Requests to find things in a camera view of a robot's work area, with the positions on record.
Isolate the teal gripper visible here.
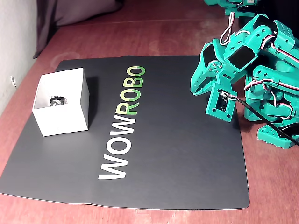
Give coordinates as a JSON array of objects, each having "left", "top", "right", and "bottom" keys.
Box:
[{"left": 190, "top": 39, "right": 243, "bottom": 96}]

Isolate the small black battery pack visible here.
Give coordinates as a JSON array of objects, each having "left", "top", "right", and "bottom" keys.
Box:
[{"left": 50, "top": 95, "right": 68, "bottom": 107}]

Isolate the white cardboard box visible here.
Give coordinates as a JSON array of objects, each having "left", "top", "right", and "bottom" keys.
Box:
[{"left": 32, "top": 67, "right": 91, "bottom": 137}]

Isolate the black WOWROBO mat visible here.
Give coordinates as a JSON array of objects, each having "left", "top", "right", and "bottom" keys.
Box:
[{"left": 0, "top": 55, "right": 250, "bottom": 210}]

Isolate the grey fabric curtain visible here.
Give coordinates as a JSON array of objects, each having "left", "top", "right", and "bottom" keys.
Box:
[{"left": 32, "top": 0, "right": 127, "bottom": 59}]

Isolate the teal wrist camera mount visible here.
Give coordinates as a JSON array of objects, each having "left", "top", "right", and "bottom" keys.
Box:
[{"left": 205, "top": 81, "right": 238, "bottom": 123}]

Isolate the white red servo cable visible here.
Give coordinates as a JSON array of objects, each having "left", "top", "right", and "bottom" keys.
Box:
[
  {"left": 244, "top": 79, "right": 299, "bottom": 92},
  {"left": 260, "top": 32, "right": 299, "bottom": 63},
  {"left": 272, "top": 92, "right": 294, "bottom": 119},
  {"left": 220, "top": 11, "right": 235, "bottom": 46}
]

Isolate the black camera cable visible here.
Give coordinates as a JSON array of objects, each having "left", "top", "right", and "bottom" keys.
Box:
[{"left": 235, "top": 98, "right": 299, "bottom": 146}]

